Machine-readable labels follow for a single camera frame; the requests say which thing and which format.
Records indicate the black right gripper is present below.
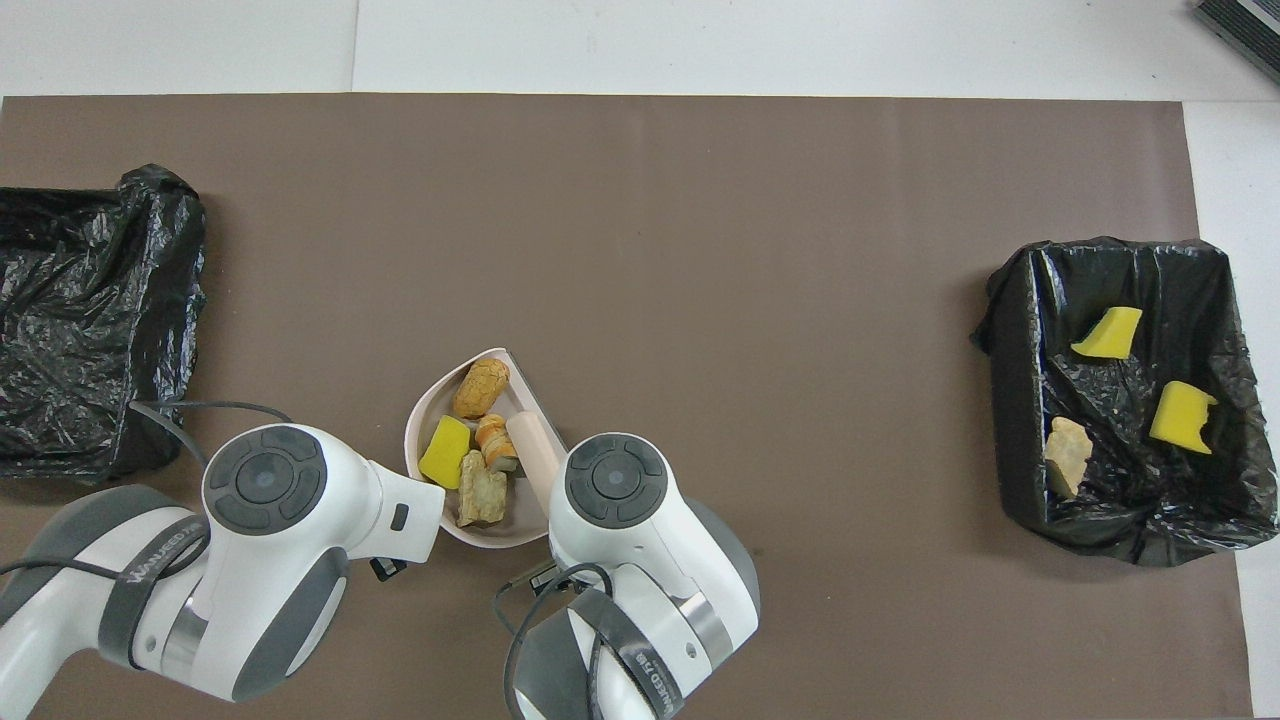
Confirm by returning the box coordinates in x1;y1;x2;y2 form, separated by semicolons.
512;558;566;601

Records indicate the pale tan dumpling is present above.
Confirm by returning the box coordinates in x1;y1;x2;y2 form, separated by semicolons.
457;449;509;529

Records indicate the rounded yellow sponge piece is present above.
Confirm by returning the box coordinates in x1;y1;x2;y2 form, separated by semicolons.
417;414;473;491

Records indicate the orange striped croissant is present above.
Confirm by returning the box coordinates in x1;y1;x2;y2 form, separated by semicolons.
474;413;521;474

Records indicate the pale pink plastic dustpan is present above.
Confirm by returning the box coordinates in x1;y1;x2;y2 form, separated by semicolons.
403;346;570;550

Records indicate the brown oval bread roll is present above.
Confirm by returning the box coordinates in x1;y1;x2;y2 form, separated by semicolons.
451;358;512;420

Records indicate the pale striped croissant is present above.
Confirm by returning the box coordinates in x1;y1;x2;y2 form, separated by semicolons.
1044;416;1094;500

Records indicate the small yellow sponge piece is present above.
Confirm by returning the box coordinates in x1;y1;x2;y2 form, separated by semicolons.
1070;306;1144;360

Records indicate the large notched yellow sponge piece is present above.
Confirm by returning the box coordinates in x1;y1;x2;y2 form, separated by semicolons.
1147;379;1221;457

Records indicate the black bag lined bin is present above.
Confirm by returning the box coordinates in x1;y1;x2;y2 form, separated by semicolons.
970;237;1280;568
0;163;209;488

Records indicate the brown table mat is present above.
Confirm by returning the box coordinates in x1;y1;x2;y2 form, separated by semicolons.
0;93;1257;720

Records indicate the dark ribbed device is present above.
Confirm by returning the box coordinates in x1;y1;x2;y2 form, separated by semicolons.
1193;0;1280;88

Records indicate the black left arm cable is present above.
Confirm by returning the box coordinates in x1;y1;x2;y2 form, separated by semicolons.
0;398;293;583

